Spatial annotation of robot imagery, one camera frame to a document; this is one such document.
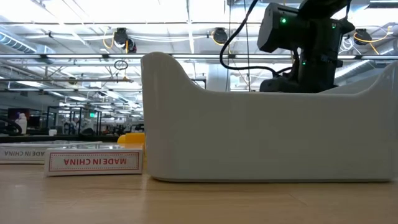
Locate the grey plastic bin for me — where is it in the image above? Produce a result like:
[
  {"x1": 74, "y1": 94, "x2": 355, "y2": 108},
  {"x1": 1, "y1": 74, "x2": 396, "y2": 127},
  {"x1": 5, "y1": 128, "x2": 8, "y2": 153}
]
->
[{"x1": 140, "y1": 51, "x2": 398, "y2": 184}]

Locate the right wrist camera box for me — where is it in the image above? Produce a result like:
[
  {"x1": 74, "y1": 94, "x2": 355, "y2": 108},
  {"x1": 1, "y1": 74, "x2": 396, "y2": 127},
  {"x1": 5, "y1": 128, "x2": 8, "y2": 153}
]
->
[{"x1": 259, "y1": 76, "x2": 299, "y2": 93}]

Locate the white bottle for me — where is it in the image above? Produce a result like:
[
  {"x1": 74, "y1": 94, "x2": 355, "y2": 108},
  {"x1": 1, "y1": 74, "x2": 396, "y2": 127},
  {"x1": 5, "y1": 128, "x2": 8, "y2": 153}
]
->
[{"x1": 15, "y1": 112, "x2": 28, "y2": 135}]

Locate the hanging black cable reel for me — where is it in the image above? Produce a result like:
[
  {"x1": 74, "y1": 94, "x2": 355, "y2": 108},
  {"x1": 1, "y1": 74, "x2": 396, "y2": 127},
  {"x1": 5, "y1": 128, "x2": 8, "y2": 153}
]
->
[
  {"x1": 211, "y1": 27, "x2": 229, "y2": 45},
  {"x1": 112, "y1": 27, "x2": 137, "y2": 54},
  {"x1": 353, "y1": 28, "x2": 373, "y2": 46}
]

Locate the yellow toy block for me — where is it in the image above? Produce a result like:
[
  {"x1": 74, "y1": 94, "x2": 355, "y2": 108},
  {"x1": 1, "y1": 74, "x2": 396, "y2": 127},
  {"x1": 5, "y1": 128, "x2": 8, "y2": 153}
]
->
[{"x1": 117, "y1": 133, "x2": 146, "y2": 146}]

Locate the black shelving frame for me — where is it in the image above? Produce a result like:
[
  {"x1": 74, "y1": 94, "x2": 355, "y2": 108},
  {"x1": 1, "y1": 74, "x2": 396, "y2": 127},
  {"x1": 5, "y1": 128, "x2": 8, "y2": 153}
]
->
[{"x1": 46, "y1": 105, "x2": 103, "y2": 135}]

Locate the pink playing card box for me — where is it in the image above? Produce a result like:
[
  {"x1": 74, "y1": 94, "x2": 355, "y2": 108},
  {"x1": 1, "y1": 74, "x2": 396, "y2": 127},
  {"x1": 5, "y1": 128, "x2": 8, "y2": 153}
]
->
[{"x1": 44, "y1": 143, "x2": 144, "y2": 177}]

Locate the dark red monitor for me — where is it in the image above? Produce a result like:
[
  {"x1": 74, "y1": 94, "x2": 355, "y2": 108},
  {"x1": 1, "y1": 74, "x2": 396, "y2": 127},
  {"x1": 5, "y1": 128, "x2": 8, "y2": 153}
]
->
[{"x1": 7, "y1": 108, "x2": 31, "y2": 121}]

